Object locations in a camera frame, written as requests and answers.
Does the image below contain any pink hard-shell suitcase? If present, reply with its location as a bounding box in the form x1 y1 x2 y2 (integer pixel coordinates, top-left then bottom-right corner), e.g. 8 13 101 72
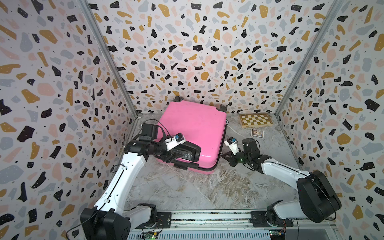
159 96 228 175

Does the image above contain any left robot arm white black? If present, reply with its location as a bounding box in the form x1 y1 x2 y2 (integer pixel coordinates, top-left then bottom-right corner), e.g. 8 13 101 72
80 140 182 240

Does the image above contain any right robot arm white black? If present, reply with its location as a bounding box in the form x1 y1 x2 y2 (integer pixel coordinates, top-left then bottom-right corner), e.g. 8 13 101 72
222 152 342 227

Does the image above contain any playing card deck box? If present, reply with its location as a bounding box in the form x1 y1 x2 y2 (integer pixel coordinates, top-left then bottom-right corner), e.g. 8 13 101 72
251 129 265 138

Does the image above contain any wooden chessboard box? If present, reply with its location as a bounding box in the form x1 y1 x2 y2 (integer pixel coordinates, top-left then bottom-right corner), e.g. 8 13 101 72
239 113 273 128

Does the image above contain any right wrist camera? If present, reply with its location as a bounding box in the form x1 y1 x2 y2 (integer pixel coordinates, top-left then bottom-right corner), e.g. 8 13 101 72
224 137 240 155

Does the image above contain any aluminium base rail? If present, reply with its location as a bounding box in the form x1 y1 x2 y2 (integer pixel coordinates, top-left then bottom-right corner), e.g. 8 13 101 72
113 209 342 240

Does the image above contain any left aluminium corner post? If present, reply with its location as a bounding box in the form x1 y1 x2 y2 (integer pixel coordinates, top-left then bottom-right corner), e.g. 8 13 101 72
79 1 138 118

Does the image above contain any aluminium corner post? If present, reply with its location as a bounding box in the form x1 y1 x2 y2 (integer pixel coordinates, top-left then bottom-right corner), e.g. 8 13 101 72
275 0 343 117
79 1 138 118

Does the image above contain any right aluminium corner post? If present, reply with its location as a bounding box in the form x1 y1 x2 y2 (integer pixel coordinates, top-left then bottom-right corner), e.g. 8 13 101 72
275 0 343 117

